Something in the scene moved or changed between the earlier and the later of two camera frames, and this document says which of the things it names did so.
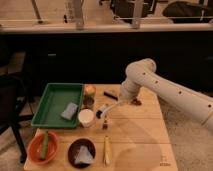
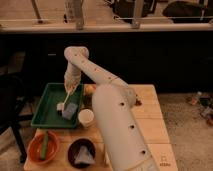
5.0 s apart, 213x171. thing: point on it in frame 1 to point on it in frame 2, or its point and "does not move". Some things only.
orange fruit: x=90 y=90 does not move
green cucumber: x=45 y=146 does not move
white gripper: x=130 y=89 to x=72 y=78
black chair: x=14 y=108 does not move
